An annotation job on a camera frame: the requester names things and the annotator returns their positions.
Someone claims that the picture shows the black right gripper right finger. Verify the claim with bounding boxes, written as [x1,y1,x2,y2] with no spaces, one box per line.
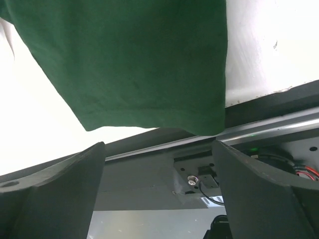
[212,140,319,239]

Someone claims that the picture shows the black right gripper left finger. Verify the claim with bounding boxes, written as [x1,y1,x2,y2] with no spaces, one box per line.
[0,142,105,239]

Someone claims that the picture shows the white green-sleeved Charlie Brown shirt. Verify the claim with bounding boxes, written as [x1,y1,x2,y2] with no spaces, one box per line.
[0,0,228,136]

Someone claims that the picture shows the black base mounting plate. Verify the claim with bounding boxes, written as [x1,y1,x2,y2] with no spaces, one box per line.
[0,81,319,218]

